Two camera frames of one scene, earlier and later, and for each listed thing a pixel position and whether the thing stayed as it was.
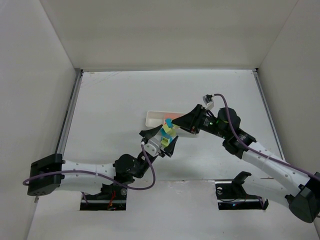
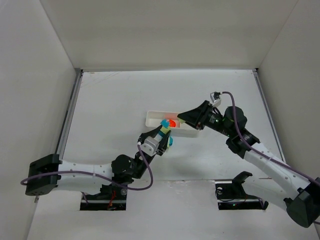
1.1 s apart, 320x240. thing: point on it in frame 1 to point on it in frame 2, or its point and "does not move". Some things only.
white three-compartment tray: [155, 119] does not move
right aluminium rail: [256, 73] does not move
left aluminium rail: [69, 112] does not move
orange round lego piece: [172, 115] to [172, 123]
